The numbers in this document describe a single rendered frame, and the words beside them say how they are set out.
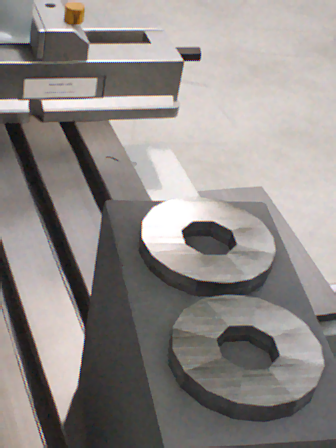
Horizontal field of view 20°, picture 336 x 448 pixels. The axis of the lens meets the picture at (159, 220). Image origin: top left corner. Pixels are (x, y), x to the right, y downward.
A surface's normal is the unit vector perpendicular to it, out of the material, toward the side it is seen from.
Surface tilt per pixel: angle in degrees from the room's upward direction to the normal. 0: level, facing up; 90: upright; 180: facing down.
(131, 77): 90
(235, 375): 0
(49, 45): 90
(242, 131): 0
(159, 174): 0
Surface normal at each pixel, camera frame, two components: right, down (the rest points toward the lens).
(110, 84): 0.29, 0.61
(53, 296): 0.15, -0.79
